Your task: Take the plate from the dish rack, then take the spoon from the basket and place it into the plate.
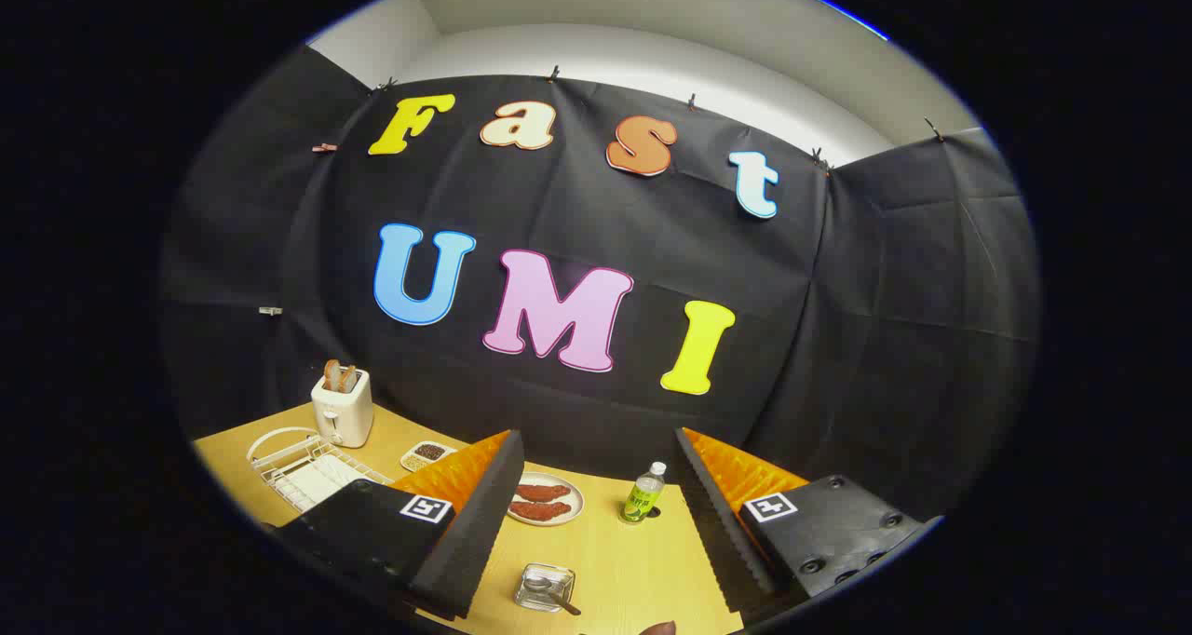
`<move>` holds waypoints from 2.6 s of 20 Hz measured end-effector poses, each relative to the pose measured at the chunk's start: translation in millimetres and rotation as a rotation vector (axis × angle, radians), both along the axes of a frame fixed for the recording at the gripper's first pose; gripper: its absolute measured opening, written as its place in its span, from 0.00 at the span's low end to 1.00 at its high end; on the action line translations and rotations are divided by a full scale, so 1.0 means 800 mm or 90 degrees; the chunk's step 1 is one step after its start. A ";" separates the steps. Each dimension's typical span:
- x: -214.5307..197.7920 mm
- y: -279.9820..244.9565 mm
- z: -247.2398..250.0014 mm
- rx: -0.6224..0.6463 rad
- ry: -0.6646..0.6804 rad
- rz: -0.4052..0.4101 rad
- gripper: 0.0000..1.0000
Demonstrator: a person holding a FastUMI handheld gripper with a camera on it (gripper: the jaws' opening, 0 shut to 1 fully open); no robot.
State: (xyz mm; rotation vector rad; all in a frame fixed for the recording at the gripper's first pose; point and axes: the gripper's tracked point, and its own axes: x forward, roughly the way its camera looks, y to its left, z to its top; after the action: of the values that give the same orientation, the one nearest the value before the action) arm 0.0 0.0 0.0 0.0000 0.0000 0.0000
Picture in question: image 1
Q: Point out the green label plastic bottle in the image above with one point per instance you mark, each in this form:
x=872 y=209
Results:
x=643 y=497

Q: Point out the white divided grain tray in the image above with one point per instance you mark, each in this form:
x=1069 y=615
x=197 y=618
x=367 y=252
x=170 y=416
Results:
x=428 y=455

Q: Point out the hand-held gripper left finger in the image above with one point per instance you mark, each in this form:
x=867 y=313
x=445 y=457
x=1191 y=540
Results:
x=475 y=533

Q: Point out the white toaster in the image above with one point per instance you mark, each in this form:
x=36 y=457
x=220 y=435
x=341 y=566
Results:
x=343 y=416

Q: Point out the toast slice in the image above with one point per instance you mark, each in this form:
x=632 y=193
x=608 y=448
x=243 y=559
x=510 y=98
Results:
x=331 y=374
x=349 y=379

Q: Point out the black backdrop cloth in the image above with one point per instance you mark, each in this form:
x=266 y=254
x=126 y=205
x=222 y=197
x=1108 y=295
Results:
x=577 y=197

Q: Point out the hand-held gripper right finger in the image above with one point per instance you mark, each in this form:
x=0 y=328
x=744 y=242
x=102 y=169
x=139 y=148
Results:
x=712 y=523

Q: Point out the white plate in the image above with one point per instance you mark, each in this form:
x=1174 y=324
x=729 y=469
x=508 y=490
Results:
x=575 y=500

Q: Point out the brown meat patty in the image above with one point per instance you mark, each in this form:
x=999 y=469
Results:
x=540 y=511
x=542 y=493

